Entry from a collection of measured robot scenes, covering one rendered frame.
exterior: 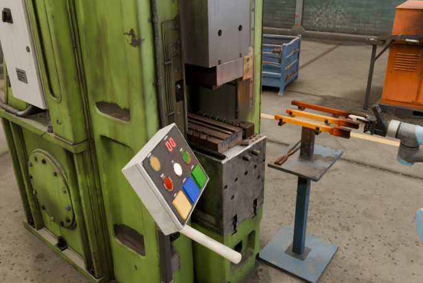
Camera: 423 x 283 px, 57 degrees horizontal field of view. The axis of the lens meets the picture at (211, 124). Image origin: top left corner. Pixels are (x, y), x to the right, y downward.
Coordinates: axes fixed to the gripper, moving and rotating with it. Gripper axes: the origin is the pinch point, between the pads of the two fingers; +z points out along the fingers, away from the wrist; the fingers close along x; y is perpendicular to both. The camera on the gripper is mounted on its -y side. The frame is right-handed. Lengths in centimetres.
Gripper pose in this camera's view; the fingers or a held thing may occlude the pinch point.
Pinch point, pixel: (351, 114)
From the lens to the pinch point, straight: 227.9
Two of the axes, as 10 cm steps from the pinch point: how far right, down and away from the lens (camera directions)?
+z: -8.0, -2.6, 5.4
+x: 6.0, -3.3, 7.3
